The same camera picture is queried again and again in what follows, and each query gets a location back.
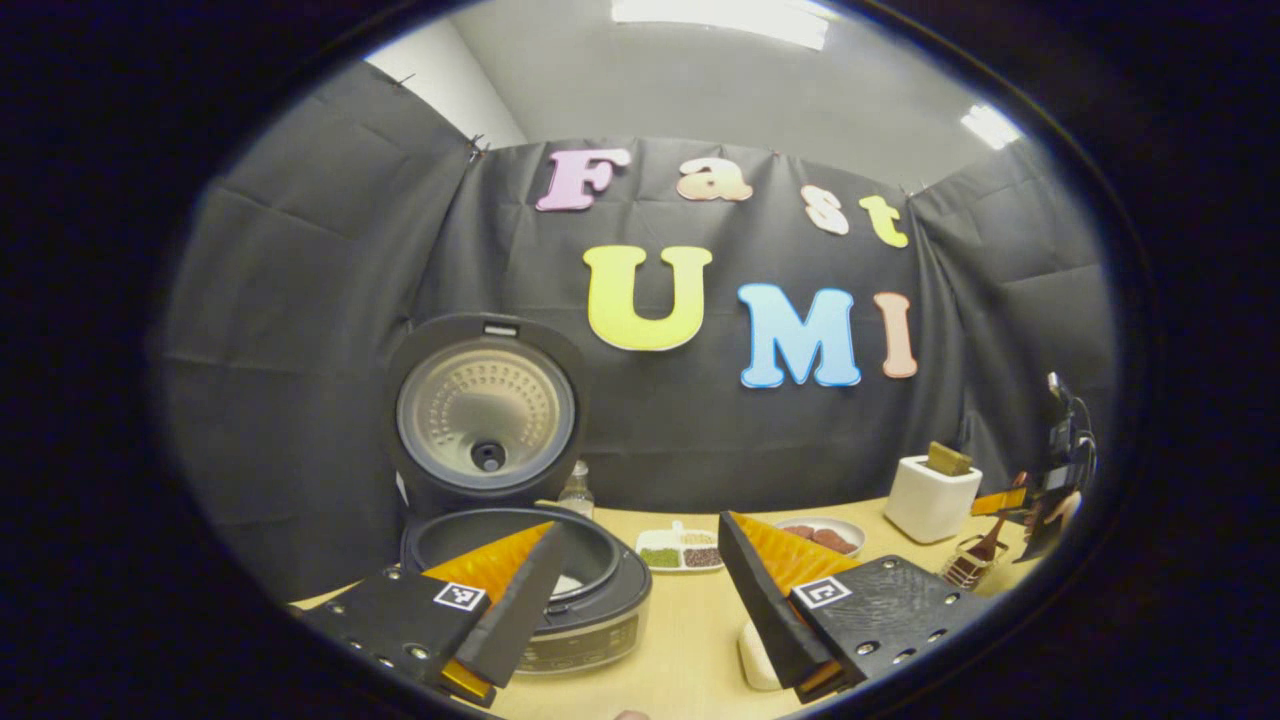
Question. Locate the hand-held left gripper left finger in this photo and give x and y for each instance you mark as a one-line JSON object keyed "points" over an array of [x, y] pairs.
{"points": [[520, 610]]}

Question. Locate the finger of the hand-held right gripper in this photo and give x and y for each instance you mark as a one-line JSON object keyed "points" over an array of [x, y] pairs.
{"points": [[1000, 501]]}

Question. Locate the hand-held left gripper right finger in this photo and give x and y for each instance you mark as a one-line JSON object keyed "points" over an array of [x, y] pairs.
{"points": [[765, 600]]}

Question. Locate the brown wooden spoon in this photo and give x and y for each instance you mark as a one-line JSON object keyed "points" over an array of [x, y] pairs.
{"points": [[995, 545]]}

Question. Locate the clear glass chopstick holder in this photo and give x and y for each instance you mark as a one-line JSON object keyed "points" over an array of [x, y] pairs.
{"points": [[962, 575]]}

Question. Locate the silver black rice cooker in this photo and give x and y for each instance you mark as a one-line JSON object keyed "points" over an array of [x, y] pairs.
{"points": [[480, 420]]}

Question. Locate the brown toast slice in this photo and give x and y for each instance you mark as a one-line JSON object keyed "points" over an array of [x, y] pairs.
{"points": [[948, 460]]}

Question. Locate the white toaster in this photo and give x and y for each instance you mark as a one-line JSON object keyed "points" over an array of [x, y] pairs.
{"points": [[930, 500]]}

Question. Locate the red meat piece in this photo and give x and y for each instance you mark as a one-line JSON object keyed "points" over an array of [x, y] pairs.
{"points": [[835, 541], [798, 532]]}

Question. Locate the white divided bean dish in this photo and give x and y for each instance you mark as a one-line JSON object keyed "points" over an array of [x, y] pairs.
{"points": [[680, 550]]}

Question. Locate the white round plate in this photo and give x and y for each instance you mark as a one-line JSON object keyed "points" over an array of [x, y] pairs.
{"points": [[850, 528]]}

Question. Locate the black backdrop cloth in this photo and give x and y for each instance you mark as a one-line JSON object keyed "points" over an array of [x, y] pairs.
{"points": [[300, 380]]}

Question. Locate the small ceiling light panel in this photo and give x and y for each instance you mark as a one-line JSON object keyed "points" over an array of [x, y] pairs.
{"points": [[990, 126]]}

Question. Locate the large ceiling light panel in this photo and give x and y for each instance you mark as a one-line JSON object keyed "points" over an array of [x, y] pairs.
{"points": [[720, 20]]}

